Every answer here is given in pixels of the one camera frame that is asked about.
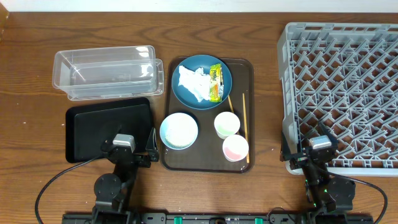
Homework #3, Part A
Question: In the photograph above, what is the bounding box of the white cup pink inside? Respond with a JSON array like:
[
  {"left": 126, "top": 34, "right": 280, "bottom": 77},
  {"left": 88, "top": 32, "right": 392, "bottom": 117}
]
[{"left": 222, "top": 134, "right": 249, "bottom": 162}]

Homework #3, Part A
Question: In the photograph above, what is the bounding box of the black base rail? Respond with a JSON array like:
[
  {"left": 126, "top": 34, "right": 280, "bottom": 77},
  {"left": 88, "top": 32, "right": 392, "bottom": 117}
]
[{"left": 61, "top": 212, "right": 374, "bottom": 224}]

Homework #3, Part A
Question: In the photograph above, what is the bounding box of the grey dishwasher rack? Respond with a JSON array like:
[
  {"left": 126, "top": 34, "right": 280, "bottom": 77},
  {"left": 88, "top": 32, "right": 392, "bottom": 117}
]
[{"left": 277, "top": 22, "right": 397, "bottom": 177}]

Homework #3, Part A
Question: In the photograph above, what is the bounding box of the white cup green inside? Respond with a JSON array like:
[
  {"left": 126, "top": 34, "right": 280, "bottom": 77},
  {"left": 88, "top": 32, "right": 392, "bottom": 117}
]
[{"left": 214, "top": 111, "right": 240, "bottom": 139}]

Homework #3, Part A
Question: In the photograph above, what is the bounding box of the left wooden chopstick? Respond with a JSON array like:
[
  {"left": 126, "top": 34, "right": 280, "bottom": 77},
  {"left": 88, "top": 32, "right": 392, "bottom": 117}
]
[{"left": 228, "top": 95, "right": 240, "bottom": 135}]

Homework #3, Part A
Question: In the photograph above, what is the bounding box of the light blue rice bowl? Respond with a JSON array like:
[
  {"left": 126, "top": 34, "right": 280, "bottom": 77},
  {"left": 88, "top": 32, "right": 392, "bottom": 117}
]
[{"left": 159, "top": 113, "right": 198, "bottom": 150}]

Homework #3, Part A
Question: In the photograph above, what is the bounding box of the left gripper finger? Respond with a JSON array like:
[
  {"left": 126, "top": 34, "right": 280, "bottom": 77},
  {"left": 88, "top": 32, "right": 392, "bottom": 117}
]
[
  {"left": 146, "top": 128, "right": 159, "bottom": 162},
  {"left": 107, "top": 125, "right": 122, "bottom": 144}
]

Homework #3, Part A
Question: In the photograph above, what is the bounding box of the blue plate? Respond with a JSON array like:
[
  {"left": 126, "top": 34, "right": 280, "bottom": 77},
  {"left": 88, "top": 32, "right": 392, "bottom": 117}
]
[{"left": 170, "top": 55, "right": 233, "bottom": 110}]

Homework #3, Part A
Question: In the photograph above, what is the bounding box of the yellow snack wrapper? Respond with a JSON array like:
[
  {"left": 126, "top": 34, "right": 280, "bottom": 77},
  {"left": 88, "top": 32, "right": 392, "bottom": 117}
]
[{"left": 209, "top": 63, "right": 223, "bottom": 103}]

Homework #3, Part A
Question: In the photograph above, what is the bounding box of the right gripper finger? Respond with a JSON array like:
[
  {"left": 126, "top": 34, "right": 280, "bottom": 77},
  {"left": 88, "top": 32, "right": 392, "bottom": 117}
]
[
  {"left": 318, "top": 122, "right": 338, "bottom": 145},
  {"left": 280, "top": 132, "right": 292, "bottom": 162}
]

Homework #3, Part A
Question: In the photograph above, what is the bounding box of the clear plastic bin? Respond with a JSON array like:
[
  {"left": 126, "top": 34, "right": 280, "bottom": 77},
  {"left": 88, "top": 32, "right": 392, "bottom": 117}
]
[{"left": 52, "top": 45, "right": 164, "bottom": 101}]

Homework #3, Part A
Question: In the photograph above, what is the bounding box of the black tray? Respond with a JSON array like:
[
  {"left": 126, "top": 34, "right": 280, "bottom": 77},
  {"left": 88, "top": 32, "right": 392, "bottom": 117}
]
[{"left": 65, "top": 97, "right": 154, "bottom": 163}]

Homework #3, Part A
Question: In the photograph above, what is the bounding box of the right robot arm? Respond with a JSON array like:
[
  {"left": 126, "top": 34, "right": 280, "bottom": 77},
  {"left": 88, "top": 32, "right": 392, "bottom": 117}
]
[{"left": 280, "top": 123, "right": 356, "bottom": 223}]

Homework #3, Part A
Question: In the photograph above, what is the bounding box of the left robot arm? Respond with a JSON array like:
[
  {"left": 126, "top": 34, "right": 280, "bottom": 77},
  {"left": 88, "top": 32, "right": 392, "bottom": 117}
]
[{"left": 91, "top": 128, "right": 159, "bottom": 223}]

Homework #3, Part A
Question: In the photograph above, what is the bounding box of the brown serving tray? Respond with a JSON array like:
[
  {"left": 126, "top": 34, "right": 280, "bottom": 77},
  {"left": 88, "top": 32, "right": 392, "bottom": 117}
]
[{"left": 160, "top": 57, "right": 255, "bottom": 174}]

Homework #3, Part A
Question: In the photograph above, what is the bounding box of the white tissue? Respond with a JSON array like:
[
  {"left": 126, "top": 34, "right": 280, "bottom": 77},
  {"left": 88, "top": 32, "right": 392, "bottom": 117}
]
[{"left": 178, "top": 65, "right": 210, "bottom": 103}]

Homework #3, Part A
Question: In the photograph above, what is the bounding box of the wooden chopstick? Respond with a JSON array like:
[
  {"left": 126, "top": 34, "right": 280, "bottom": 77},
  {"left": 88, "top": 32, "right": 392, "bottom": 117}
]
[
  {"left": 242, "top": 93, "right": 250, "bottom": 164},
  {"left": 228, "top": 95, "right": 240, "bottom": 135}
]

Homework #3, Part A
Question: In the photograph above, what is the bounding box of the right wooden chopstick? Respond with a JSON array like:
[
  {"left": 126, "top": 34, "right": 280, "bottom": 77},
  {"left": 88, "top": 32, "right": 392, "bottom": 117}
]
[{"left": 242, "top": 93, "right": 250, "bottom": 164}]

